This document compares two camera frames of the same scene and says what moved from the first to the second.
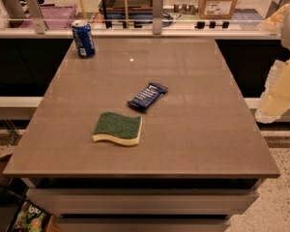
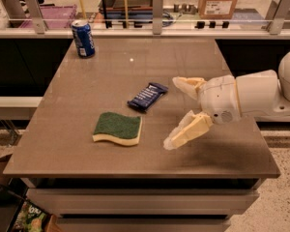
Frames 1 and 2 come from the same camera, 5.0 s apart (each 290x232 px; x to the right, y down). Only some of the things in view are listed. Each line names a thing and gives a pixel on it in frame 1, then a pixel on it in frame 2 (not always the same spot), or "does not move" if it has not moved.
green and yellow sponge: x=121 y=129 does not move
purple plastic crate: x=54 y=16 does not move
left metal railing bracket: x=34 y=11 does not move
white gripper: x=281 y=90 → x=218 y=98
